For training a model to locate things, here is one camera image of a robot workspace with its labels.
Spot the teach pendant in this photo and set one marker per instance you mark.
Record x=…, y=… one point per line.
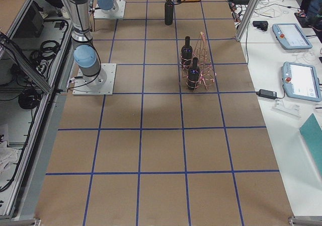
x=300, y=81
x=291, y=36

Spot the upper teach pendant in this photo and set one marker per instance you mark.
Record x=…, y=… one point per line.
x=291, y=36

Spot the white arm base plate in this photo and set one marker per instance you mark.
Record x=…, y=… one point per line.
x=103, y=84
x=98, y=14

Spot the black power brick on table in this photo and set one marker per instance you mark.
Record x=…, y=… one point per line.
x=266, y=94

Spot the aluminium side frame rail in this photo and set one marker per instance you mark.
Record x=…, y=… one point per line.
x=35, y=62

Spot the aluminium frame post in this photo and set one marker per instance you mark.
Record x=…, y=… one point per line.
x=246, y=19

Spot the teal folder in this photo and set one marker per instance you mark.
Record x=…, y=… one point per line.
x=311, y=133

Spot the clear acrylic stand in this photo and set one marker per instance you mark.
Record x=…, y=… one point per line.
x=292, y=110

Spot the dark wine bottle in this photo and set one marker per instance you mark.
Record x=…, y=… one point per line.
x=186, y=52
x=193, y=75
x=169, y=12

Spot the lower teach pendant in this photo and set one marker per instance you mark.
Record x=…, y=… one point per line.
x=300, y=81

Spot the black device on table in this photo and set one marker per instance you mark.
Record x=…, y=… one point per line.
x=262, y=25

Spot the copper wire wine basket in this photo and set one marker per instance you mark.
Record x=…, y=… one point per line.
x=207, y=73

